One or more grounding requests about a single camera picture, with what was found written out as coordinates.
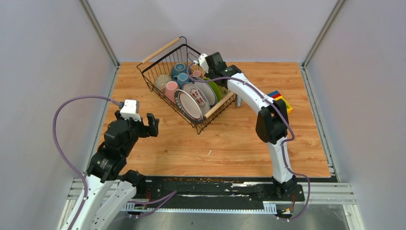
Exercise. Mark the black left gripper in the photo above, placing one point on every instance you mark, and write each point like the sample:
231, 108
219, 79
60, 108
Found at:
152, 129

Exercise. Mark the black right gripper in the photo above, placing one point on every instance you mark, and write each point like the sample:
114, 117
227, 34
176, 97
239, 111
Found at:
208, 75

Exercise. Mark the lime green plate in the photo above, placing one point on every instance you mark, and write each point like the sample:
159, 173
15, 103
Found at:
215, 88

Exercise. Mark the white plate green lettered rim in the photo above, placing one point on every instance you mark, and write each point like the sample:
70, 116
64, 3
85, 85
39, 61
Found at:
207, 90

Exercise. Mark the white plate red characters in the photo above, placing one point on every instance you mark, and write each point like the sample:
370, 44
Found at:
198, 96

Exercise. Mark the cream plate black splotch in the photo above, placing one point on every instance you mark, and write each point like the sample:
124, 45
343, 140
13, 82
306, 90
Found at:
223, 91

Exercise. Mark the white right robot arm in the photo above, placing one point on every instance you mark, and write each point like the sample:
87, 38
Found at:
272, 125

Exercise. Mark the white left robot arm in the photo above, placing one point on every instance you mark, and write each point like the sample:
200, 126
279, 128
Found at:
91, 212

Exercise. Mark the small mauve cup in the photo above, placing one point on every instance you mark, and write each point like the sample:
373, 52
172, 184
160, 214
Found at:
197, 73

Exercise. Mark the light blue mug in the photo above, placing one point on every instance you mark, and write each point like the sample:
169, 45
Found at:
181, 79

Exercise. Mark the dark blue ceramic bowl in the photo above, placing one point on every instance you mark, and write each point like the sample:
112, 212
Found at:
179, 68

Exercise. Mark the white plate dark striped rim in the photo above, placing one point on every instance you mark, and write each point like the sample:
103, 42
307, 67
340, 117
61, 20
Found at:
188, 106

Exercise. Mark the pink cup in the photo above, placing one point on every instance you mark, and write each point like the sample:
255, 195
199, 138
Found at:
170, 89

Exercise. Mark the beige ceramic bowl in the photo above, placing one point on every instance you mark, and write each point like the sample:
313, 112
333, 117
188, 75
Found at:
161, 81

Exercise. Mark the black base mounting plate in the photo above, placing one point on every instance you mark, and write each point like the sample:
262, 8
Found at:
234, 193

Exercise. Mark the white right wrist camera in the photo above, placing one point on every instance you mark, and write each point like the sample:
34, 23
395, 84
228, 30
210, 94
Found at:
202, 63

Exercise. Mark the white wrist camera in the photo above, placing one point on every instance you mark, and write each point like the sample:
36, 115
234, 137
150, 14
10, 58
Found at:
130, 109
202, 63

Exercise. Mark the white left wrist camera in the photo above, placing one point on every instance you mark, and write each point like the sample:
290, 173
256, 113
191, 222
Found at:
130, 109

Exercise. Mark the grey cylindrical handle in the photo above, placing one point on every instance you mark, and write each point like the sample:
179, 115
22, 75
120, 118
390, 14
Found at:
238, 102

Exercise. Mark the black wire dish rack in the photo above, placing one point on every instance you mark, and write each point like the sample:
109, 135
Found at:
161, 62

